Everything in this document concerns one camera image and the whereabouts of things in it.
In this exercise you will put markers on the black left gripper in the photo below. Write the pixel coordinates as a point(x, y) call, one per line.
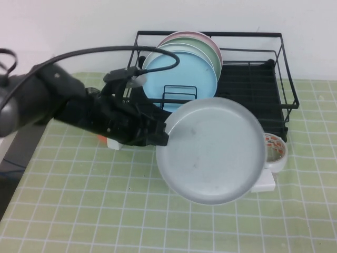
point(118, 118)

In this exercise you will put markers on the grey round plate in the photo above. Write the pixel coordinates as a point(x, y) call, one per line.
point(213, 153)

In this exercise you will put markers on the light blue plate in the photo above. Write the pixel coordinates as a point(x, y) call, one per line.
point(189, 71)

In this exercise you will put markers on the pale mint plate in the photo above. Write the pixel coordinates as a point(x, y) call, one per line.
point(164, 48)

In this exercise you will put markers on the green plate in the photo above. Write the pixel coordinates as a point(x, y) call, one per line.
point(209, 56)

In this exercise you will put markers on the pink plate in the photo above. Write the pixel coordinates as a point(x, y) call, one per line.
point(184, 33)

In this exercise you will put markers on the white cube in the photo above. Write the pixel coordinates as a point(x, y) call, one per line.
point(114, 145)

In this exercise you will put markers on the orange cube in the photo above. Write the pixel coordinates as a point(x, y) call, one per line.
point(101, 138)

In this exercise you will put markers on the green checked tablecloth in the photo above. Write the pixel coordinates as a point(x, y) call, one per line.
point(105, 210)

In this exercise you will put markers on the white charger block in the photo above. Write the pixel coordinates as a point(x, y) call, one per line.
point(264, 184)

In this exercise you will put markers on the clear tape roll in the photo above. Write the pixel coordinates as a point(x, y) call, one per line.
point(276, 158)

